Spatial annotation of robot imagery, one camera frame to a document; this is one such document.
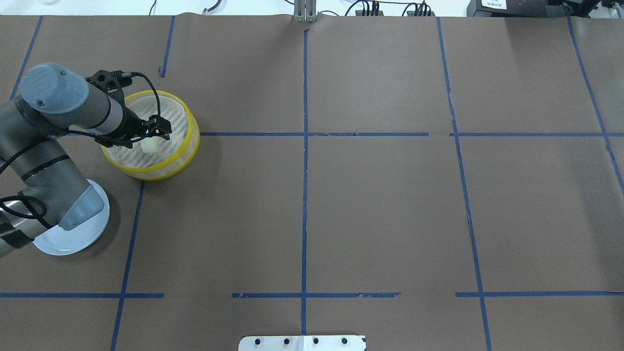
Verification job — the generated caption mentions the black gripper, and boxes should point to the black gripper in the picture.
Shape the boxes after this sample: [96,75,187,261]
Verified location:
[100,107,172,148]

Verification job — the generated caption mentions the white steamed bun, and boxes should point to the white steamed bun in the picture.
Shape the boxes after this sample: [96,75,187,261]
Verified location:
[139,137,160,154]

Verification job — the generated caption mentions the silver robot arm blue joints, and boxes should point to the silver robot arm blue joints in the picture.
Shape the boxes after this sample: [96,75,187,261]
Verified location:
[1,62,127,257]

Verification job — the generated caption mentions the yellow bamboo steamer basket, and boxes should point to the yellow bamboo steamer basket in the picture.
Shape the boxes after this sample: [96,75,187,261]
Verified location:
[101,90,200,181]

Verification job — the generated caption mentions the light blue plate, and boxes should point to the light blue plate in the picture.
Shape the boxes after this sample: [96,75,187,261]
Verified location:
[34,179,111,256]

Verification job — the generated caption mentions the orange black usb hub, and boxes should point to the orange black usb hub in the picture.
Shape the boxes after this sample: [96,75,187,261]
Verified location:
[347,0,383,17]

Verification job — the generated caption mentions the black desktop computer box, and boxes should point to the black desktop computer box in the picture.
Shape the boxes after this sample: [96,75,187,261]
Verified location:
[466,0,624,19]

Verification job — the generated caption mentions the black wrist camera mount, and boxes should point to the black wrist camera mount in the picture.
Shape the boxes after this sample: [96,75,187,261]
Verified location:
[85,70,132,103]

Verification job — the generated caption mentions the black camera cable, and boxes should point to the black camera cable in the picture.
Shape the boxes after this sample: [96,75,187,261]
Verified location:
[0,72,161,230]

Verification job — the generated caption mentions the aluminium frame post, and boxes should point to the aluminium frame post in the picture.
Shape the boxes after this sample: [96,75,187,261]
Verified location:
[291,0,318,23]

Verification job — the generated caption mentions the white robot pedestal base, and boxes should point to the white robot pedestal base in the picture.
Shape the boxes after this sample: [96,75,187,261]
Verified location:
[238,335,367,351]

